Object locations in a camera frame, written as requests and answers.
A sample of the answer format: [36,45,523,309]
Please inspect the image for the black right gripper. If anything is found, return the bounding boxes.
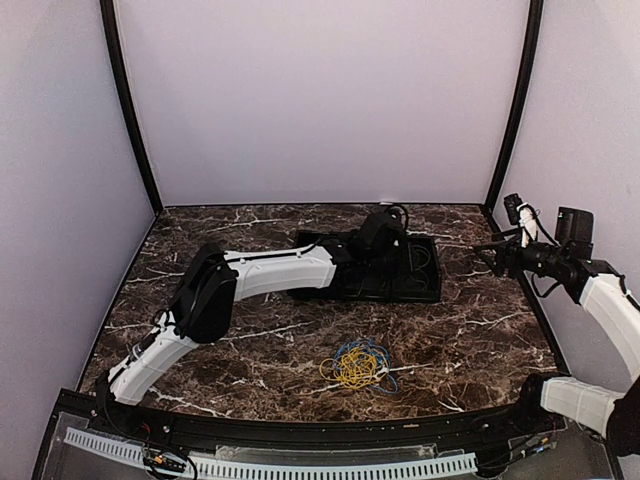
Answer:
[475,227,568,279]

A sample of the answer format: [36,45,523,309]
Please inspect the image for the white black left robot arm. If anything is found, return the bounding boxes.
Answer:
[95,204,409,436]

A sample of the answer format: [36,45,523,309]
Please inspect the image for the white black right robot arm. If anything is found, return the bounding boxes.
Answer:
[473,194,639,457]

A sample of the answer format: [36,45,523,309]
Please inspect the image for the black middle storage bin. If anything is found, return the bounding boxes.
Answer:
[329,230,400,301]

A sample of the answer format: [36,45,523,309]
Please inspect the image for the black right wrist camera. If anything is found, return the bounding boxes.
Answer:
[503,193,538,248]

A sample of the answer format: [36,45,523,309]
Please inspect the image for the blue cable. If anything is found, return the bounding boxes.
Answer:
[333,338,400,394]

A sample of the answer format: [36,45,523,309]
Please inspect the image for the yellow cable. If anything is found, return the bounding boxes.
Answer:
[318,346,386,390]

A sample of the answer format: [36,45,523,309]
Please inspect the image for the white slotted cable duct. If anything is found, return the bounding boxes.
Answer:
[64,427,477,479]

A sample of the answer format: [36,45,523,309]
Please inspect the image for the black front table rail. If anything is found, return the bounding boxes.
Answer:
[54,389,568,452]

